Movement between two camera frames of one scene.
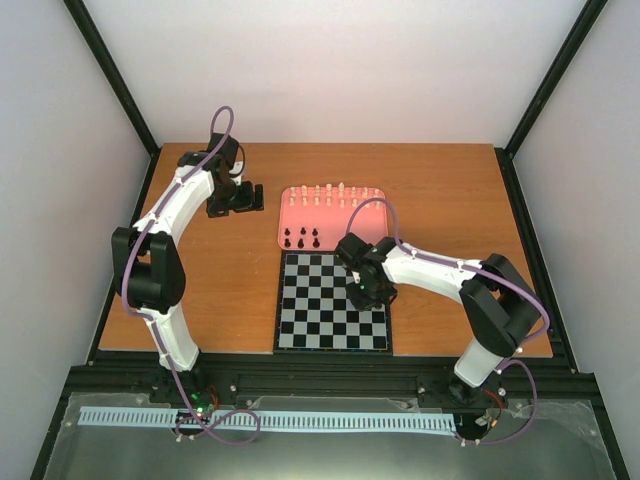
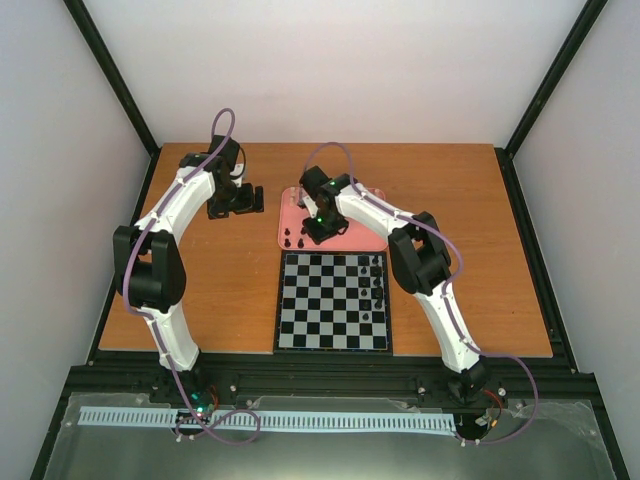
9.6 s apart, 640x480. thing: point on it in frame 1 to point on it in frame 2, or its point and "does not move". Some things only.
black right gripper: (361, 304) to (316, 236)
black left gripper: (248, 203) does not move
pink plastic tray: (313, 218) does not move
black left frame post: (113, 76) does not move
